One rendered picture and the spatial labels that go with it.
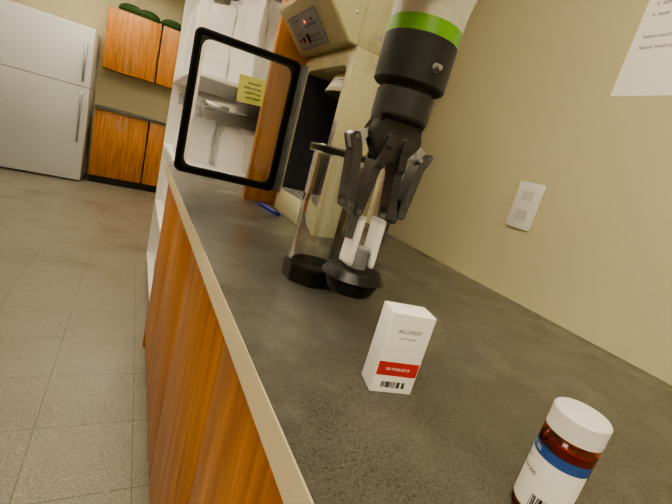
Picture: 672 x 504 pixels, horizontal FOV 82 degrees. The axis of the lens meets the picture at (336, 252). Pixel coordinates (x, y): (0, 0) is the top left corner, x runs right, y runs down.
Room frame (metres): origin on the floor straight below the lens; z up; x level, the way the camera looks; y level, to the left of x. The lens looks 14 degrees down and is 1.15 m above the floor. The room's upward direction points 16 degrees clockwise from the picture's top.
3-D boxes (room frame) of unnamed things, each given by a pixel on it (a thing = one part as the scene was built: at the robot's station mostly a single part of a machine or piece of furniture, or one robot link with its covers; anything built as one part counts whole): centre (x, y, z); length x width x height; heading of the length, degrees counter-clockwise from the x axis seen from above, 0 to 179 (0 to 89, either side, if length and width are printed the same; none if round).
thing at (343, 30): (1.10, 0.21, 1.46); 0.32 x 0.11 x 0.10; 30
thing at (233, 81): (1.19, 0.39, 1.19); 0.30 x 0.01 x 0.40; 113
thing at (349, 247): (0.52, -0.02, 1.05); 0.03 x 0.01 x 0.07; 29
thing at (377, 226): (0.54, -0.05, 1.05); 0.03 x 0.01 x 0.07; 29
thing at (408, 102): (0.53, -0.03, 1.21); 0.08 x 0.07 x 0.09; 119
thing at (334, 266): (0.53, -0.03, 1.01); 0.09 x 0.09 x 0.07
